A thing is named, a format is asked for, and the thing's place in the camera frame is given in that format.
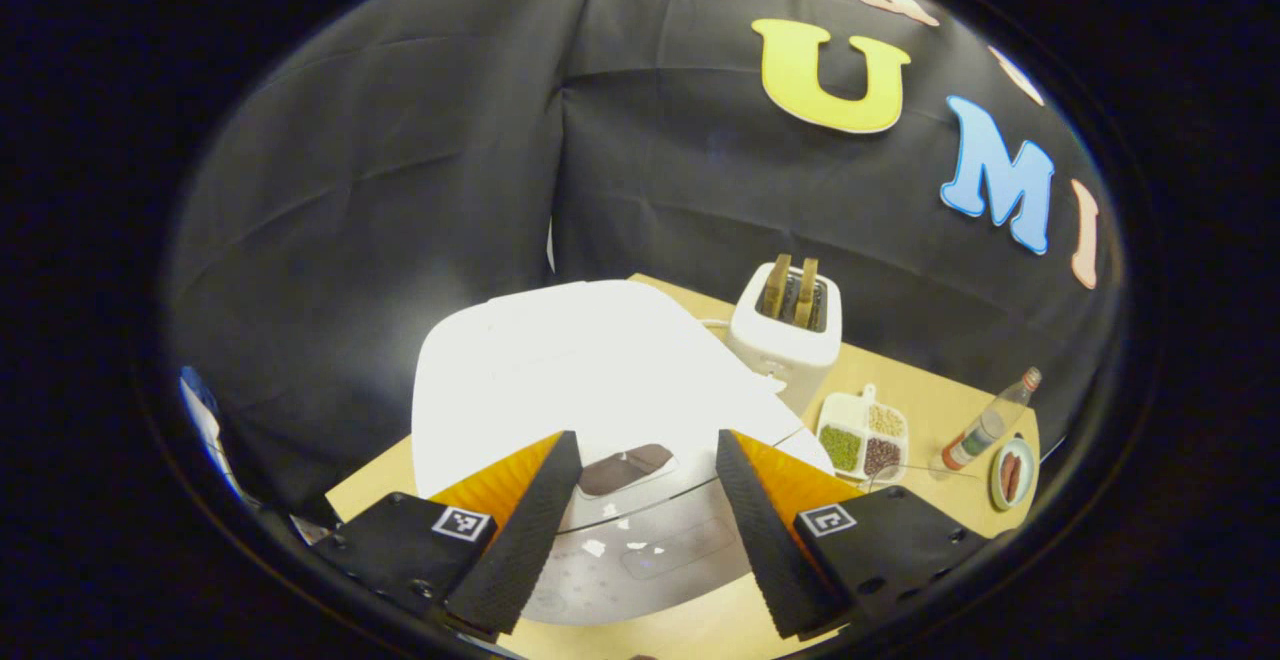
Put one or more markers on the black backdrop cloth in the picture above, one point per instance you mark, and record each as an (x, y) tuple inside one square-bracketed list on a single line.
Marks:
[(400, 190)]

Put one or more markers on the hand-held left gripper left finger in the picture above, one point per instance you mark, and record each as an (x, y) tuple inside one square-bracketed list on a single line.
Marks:
[(520, 540)]

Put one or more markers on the white toaster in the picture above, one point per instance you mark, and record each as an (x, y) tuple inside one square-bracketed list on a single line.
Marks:
[(785, 360)]

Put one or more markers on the white divided dish of grains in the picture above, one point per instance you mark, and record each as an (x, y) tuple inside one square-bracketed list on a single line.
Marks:
[(845, 410)]

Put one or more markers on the white rice cooker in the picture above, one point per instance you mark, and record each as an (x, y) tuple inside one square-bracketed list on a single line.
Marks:
[(560, 370)]

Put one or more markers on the brown toast slice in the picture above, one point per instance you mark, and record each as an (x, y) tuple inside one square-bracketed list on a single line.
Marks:
[(806, 292), (776, 285)]

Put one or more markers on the light green plate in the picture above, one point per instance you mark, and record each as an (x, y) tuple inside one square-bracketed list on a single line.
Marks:
[(1028, 460)]

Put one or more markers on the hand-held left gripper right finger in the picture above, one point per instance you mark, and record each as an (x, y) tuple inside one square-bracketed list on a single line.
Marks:
[(765, 540)]

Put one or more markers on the red meat slice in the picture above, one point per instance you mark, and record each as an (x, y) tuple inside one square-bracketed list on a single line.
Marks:
[(1016, 480), (1005, 475)]

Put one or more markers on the clear plastic bottle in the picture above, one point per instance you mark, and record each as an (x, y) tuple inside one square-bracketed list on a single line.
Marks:
[(985, 427)]

